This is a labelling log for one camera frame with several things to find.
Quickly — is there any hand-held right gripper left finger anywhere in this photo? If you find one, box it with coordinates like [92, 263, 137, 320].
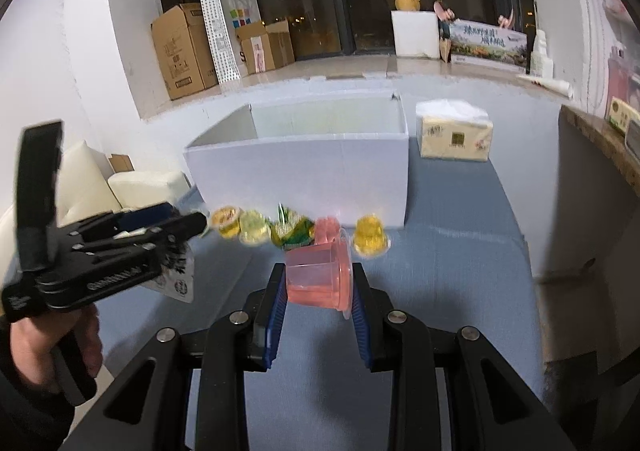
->
[60, 262, 289, 451]

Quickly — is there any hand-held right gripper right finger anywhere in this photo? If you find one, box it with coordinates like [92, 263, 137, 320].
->
[350, 262, 578, 451]

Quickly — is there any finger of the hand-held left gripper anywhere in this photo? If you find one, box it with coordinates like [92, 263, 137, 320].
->
[75, 202, 174, 238]
[47, 211, 209, 264]

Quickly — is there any silver black snack packet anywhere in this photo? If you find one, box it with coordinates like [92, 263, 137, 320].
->
[149, 245, 196, 305]

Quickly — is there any pink jelly cup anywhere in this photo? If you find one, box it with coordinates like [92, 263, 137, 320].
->
[314, 215, 342, 245]
[284, 237, 356, 320]

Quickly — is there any person's left forearm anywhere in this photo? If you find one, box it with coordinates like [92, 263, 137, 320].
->
[0, 321, 77, 451]

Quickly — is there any person's left hand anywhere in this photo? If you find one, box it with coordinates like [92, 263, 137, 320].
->
[10, 303, 104, 382]

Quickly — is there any cream sofa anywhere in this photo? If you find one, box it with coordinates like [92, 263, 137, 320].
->
[0, 141, 194, 282]

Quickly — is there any orange jelly cup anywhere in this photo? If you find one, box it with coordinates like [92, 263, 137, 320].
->
[209, 205, 242, 240]

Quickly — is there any brown cardboard piece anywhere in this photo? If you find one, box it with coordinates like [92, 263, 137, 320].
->
[107, 152, 135, 174]

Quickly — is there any yellow jelly cup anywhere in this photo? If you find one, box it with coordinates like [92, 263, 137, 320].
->
[352, 214, 391, 260]
[239, 211, 271, 246]

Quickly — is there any green snack packet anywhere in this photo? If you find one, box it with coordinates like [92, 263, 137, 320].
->
[270, 203, 316, 252]

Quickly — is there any large cardboard box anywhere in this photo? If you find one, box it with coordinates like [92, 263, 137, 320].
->
[151, 3, 219, 102]

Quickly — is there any small cardboard box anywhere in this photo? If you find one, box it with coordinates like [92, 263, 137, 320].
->
[235, 21, 296, 77]

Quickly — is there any dotted white paper bag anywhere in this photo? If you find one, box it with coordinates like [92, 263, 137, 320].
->
[200, 0, 261, 84]

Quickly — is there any cream tissue pack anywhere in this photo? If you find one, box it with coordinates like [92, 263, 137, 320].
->
[415, 100, 495, 164]

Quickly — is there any cork top side table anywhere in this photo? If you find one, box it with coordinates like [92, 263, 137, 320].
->
[532, 103, 640, 282]

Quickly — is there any white foam box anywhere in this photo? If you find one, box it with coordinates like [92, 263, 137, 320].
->
[391, 10, 444, 58]

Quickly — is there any rolled white paper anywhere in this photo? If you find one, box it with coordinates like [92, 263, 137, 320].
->
[517, 73, 574, 100]

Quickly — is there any long printed box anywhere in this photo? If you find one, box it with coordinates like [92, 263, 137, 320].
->
[440, 21, 530, 70]

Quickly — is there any black and white device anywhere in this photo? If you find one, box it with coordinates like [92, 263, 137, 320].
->
[625, 119, 640, 158]

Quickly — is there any cream dotted box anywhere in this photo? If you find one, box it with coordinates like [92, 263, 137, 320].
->
[605, 96, 640, 137]

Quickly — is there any pink bottle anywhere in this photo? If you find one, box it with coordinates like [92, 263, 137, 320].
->
[606, 45, 632, 104]

